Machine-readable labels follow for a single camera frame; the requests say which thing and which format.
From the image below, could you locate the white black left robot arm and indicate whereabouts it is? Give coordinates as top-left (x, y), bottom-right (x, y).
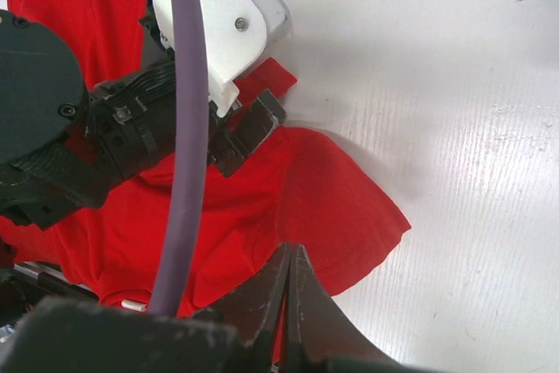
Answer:
top-left (1, 0), bottom-right (292, 229)

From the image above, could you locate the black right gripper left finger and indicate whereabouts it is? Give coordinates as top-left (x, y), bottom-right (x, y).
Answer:
top-left (192, 244), bottom-right (291, 372)

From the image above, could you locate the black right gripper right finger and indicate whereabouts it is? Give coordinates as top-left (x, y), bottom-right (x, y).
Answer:
top-left (283, 245), bottom-right (406, 372)

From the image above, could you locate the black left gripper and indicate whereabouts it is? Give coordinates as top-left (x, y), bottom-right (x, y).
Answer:
top-left (91, 0), bottom-right (287, 181)

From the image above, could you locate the red t shirt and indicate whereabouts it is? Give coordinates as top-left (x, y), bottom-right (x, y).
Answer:
top-left (0, 0), bottom-right (412, 365)

